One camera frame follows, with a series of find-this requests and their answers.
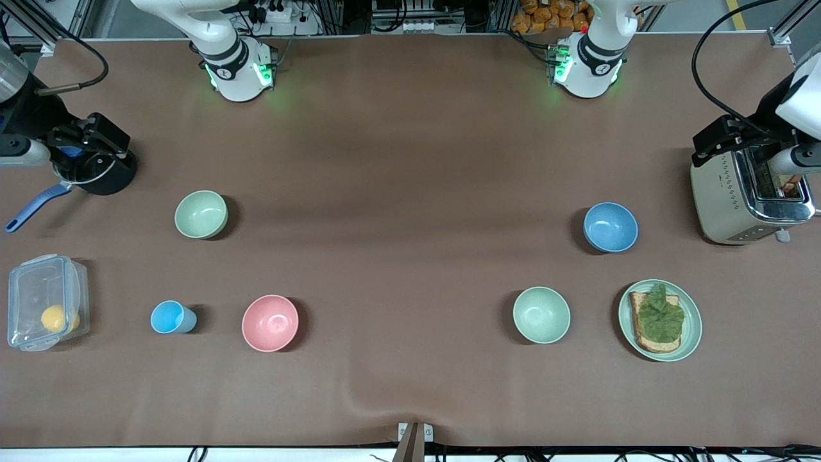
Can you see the light green bowl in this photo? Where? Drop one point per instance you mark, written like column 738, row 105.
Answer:
column 541, row 314
column 201, row 214

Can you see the blue bowl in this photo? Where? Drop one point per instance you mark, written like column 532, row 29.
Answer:
column 610, row 227

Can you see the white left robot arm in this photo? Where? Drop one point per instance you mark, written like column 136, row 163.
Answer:
column 593, row 70

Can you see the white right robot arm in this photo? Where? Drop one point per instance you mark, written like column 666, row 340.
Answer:
column 234, row 70

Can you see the pink bowl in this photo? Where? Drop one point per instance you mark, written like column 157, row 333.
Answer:
column 270, row 323

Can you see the glass lid blue knob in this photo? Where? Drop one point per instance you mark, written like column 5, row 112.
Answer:
column 74, row 153

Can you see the beige chrome toaster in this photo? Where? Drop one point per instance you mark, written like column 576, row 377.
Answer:
column 718, row 199

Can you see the brown toast slice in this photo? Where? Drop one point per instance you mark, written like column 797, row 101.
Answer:
column 792, row 186

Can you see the clear plastic lidded container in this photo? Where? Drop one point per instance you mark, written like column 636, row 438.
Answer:
column 32, row 289

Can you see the yellow lemon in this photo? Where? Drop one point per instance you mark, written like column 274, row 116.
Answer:
column 54, row 318

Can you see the green lettuce leaf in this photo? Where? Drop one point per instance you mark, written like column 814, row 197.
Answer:
column 660, row 317

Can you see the blue plastic cup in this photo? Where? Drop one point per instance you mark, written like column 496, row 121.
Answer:
column 168, row 317

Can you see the light green plate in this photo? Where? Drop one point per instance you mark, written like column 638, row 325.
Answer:
column 693, row 333

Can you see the bag of orange snacks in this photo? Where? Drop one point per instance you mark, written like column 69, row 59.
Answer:
column 551, row 14

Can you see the white power strip black plugs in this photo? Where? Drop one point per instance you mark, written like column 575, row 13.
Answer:
column 276, row 13

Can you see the bread slice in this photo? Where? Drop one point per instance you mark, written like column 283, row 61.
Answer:
column 644, row 343

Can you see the brown table mat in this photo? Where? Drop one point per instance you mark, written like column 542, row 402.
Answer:
column 410, row 128

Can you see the small metal table bracket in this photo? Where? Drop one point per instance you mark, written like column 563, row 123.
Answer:
column 404, row 431

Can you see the brown post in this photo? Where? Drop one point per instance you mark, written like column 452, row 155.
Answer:
column 410, row 446

